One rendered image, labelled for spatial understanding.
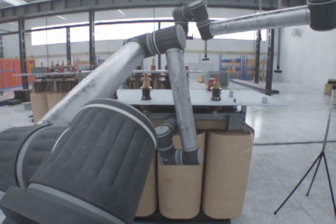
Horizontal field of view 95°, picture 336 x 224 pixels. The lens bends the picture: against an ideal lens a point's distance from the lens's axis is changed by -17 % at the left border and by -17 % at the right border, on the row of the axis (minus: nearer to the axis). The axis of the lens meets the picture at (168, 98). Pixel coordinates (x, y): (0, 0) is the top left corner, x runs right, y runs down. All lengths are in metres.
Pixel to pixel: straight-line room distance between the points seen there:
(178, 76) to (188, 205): 1.24
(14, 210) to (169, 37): 0.94
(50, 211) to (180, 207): 1.67
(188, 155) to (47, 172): 0.92
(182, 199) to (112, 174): 1.54
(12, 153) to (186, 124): 0.85
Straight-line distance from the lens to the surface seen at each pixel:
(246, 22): 1.20
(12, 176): 0.49
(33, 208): 0.28
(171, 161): 1.20
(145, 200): 1.88
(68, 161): 0.32
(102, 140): 0.32
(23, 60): 13.78
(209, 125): 1.63
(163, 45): 1.05
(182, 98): 1.04
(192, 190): 1.77
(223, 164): 1.66
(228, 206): 1.94
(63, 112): 0.62
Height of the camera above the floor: 1.62
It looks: 10 degrees down
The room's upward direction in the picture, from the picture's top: straight up
